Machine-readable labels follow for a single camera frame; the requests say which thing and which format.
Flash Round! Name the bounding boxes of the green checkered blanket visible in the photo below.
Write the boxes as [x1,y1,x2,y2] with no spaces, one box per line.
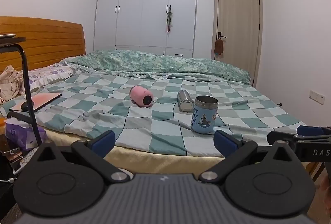
[0,71,309,158]

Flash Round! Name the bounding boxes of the purple tissue pack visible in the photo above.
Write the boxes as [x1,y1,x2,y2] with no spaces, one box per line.
[5,121,47,151]

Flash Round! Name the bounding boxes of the beige crumpled cloth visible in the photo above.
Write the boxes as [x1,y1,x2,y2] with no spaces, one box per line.
[0,64,27,104]

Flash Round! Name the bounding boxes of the yellow bed sheet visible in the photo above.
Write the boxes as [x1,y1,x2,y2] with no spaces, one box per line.
[49,130,309,176]

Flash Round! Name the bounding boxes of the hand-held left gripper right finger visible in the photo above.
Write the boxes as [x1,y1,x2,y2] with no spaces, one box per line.
[198,130,302,185]

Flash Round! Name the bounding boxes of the hanging ornament with tassels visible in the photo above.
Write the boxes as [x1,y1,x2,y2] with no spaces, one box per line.
[165,7,173,33]

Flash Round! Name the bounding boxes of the beige door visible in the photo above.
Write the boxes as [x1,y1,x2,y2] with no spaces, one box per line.
[213,0,263,88]

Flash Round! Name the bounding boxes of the white wardrobe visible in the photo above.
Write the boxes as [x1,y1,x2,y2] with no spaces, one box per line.
[93,0,199,58]

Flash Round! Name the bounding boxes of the black side table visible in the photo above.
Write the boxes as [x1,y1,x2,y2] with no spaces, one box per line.
[0,37,43,147]

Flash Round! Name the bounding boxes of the pink cup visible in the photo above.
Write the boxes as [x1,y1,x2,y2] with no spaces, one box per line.
[130,86,154,108]

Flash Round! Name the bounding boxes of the purple floral pillow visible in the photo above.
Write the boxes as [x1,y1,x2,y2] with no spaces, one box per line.
[22,63,76,93]

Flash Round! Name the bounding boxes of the wooden bed headboard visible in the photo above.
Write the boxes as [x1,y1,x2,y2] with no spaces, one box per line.
[0,16,86,72]

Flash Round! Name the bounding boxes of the stainless steel cup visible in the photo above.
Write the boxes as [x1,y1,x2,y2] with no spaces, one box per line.
[177,90,194,112]

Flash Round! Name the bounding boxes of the person's right hand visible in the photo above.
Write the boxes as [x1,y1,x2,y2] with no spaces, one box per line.
[319,174,331,201]

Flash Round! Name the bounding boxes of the pink laptop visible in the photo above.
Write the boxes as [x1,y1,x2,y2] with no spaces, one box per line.
[9,92,63,113]

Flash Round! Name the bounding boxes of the brown hanging pouch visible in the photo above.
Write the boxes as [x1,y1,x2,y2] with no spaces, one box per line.
[214,39,224,55]

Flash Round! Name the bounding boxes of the black computer mouse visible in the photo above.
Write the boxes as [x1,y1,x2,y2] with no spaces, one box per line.
[21,101,35,112]

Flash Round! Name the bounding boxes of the white wall socket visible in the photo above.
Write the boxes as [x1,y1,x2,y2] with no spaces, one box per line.
[309,90,326,105]

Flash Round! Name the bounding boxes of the blue printed cup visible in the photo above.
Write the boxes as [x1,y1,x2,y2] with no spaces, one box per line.
[191,95,219,134]

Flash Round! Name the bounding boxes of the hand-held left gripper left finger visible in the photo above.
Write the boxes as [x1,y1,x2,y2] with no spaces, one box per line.
[32,130,131,185]

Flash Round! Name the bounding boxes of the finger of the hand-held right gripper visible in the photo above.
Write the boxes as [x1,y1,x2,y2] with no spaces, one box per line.
[296,125,331,137]
[267,131,298,147]

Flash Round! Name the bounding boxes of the green floral quilt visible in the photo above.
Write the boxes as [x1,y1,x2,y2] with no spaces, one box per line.
[61,49,252,85]

